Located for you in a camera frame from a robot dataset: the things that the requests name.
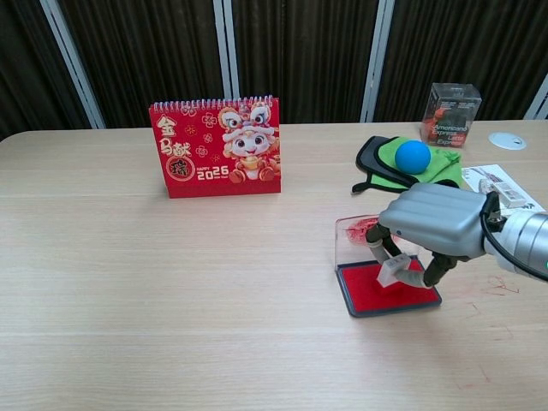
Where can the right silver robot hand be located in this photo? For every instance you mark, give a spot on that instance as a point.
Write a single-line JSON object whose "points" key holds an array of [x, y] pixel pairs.
{"points": [[436, 218]]}

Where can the white red stamp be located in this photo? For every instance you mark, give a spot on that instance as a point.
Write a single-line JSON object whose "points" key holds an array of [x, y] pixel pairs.
{"points": [[390, 274]]}

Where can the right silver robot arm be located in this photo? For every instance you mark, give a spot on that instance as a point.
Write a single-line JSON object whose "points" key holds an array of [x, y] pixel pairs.
{"points": [[524, 244]]}

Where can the red ink pad with lid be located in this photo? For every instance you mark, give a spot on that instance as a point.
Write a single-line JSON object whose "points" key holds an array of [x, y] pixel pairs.
{"points": [[364, 295]]}

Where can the blue ball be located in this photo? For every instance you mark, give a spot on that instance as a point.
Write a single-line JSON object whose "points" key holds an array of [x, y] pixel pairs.
{"points": [[412, 156]]}

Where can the printed paper card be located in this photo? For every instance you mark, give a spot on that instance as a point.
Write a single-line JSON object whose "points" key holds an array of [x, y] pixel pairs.
{"points": [[509, 188]]}

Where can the green black cloth pouch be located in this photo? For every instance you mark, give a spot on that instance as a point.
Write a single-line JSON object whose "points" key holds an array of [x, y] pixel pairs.
{"points": [[370, 154]]}

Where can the clear coffee packaging box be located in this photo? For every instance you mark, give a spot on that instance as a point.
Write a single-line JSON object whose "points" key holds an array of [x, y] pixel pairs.
{"points": [[449, 117]]}

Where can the red 2026 desk calendar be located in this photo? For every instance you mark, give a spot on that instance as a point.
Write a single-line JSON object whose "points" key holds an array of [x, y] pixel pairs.
{"points": [[216, 147]]}

